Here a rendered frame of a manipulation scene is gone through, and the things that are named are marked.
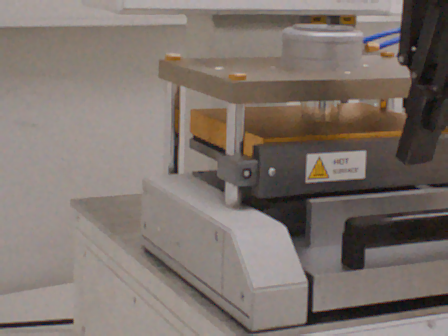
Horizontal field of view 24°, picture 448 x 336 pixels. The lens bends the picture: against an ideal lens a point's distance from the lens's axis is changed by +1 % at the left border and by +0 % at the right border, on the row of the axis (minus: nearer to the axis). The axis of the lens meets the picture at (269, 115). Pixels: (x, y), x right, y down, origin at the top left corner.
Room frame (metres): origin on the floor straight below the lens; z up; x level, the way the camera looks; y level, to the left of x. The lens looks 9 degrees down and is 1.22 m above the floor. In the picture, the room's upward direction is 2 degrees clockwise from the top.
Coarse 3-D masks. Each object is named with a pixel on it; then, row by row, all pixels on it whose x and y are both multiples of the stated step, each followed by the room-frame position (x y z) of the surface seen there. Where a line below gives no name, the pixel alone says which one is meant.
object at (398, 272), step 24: (408, 192) 0.90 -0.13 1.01; (432, 192) 0.91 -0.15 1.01; (312, 216) 0.85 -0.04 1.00; (336, 216) 0.86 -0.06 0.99; (312, 240) 0.85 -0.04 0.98; (336, 240) 0.86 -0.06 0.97; (312, 264) 0.80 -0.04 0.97; (336, 264) 0.81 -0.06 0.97; (384, 264) 0.81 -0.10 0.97; (408, 264) 0.82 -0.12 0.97; (432, 264) 0.83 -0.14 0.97; (312, 288) 0.78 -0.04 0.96; (336, 288) 0.78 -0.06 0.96; (360, 288) 0.79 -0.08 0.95; (384, 288) 0.80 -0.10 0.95; (408, 288) 0.81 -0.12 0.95; (432, 288) 0.83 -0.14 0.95
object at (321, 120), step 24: (192, 120) 1.02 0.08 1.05; (216, 120) 0.97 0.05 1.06; (264, 120) 0.97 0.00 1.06; (288, 120) 0.98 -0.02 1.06; (312, 120) 0.98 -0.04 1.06; (336, 120) 0.99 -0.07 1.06; (360, 120) 0.99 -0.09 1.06; (384, 120) 1.00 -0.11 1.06; (192, 144) 1.02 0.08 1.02; (216, 144) 0.97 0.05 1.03
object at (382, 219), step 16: (352, 224) 0.80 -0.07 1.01; (368, 224) 0.80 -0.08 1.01; (384, 224) 0.80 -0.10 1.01; (400, 224) 0.81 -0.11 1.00; (416, 224) 0.82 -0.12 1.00; (432, 224) 0.82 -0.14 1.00; (352, 240) 0.79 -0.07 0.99; (368, 240) 0.80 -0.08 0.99; (384, 240) 0.80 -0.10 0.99; (400, 240) 0.81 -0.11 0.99; (416, 240) 0.82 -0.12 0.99; (432, 240) 0.83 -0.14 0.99; (352, 256) 0.79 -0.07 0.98
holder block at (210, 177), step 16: (208, 176) 1.00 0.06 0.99; (224, 192) 0.95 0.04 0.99; (336, 192) 0.98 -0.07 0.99; (352, 192) 0.99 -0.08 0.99; (368, 192) 1.00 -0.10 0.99; (384, 192) 1.01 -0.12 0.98; (256, 208) 0.89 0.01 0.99; (272, 208) 0.88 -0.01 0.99; (288, 208) 0.89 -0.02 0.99; (304, 208) 0.90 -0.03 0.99; (288, 224) 0.89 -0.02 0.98; (304, 224) 0.90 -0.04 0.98
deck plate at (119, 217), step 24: (96, 216) 1.08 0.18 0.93; (120, 216) 1.08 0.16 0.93; (120, 240) 0.99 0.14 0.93; (144, 264) 0.93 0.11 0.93; (192, 288) 0.85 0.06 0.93; (216, 312) 0.79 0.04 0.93; (312, 312) 0.80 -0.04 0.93; (336, 312) 0.80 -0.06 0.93; (360, 312) 0.81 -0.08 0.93; (384, 312) 0.81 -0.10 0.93; (408, 312) 0.81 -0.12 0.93; (432, 312) 0.83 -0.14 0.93
